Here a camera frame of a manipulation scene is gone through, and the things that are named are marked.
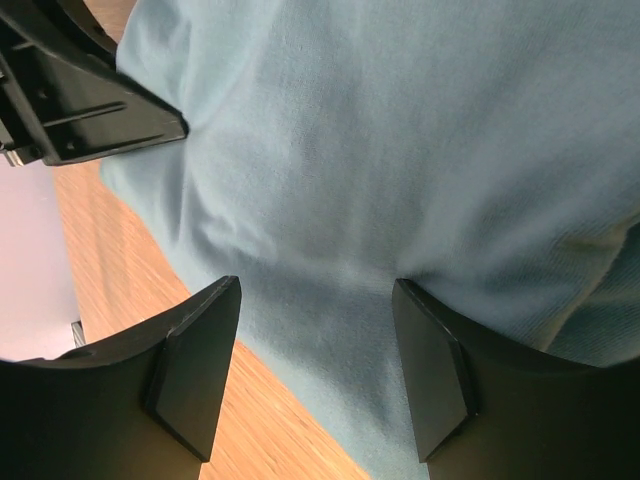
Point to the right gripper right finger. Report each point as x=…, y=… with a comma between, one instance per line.
x=486, y=407

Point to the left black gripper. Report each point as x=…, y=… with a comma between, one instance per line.
x=62, y=101

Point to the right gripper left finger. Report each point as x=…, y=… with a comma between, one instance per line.
x=141, y=404

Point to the grey blue t shirt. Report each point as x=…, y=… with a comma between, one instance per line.
x=487, y=150

